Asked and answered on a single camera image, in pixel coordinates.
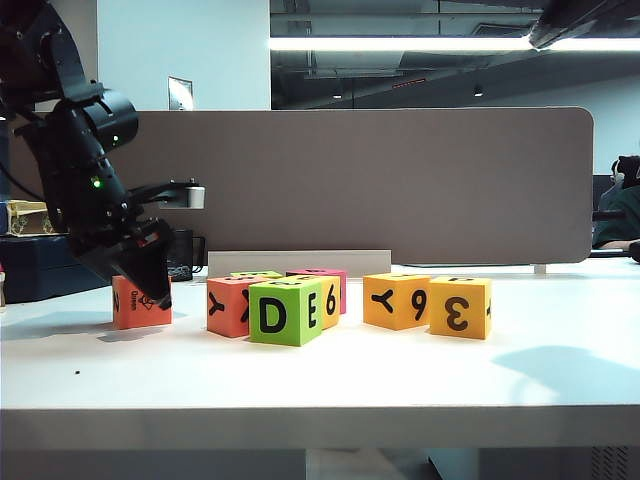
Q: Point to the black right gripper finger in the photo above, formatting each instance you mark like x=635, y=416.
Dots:
x=575, y=17

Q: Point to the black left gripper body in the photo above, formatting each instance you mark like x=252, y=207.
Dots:
x=115, y=222

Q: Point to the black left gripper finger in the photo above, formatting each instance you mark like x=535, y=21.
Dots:
x=145, y=272

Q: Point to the orange block with Queen print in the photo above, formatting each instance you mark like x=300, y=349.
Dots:
x=135, y=317

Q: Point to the green block with number 7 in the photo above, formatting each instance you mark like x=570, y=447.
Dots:
x=255, y=274

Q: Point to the yellow block with Alligator print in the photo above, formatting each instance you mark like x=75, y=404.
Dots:
x=332, y=320

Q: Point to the yellow block with number 3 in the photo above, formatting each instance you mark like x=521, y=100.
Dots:
x=445, y=300

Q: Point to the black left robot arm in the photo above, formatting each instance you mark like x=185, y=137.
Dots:
x=75, y=150

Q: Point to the orange block with letter Y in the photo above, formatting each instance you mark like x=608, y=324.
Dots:
x=225, y=320

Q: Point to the green block with letter D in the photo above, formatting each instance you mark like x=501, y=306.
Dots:
x=280, y=335

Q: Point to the black mug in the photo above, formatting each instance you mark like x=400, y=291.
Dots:
x=185, y=265

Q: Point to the cream ornate box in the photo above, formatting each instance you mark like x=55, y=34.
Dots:
x=25, y=215

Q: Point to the navy blue case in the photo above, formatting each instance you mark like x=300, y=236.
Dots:
x=30, y=270

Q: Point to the blue box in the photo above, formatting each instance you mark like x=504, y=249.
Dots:
x=4, y=220

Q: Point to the ceiling spot lamp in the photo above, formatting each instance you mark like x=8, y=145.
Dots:
x=478, y=92

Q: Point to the red and tan object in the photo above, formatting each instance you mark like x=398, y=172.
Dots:
x=2, y=295

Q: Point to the pink block with number 4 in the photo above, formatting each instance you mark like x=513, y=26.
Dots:
x=320, y=272

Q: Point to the ceiling light strip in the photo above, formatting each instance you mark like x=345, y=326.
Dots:
x=400, y=45

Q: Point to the red LED ceiling sign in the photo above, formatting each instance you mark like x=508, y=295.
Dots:
x=410, y=83

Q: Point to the person in green shirt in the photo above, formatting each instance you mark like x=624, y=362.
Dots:
x=617, y=220

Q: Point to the brown-grey desk divider panel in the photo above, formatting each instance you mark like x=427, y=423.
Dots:
x=350, y=175

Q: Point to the black round object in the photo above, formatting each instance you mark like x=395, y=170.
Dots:
x=635, y=252

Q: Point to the yellow block with Y and 6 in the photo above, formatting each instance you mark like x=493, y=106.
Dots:
x=400, y=315

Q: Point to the grey perforated panel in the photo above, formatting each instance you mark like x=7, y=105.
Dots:
x=610, y=465

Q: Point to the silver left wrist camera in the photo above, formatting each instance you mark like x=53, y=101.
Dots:
x=195, y=196

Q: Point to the wall sign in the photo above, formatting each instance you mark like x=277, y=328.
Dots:
x=181, y=95

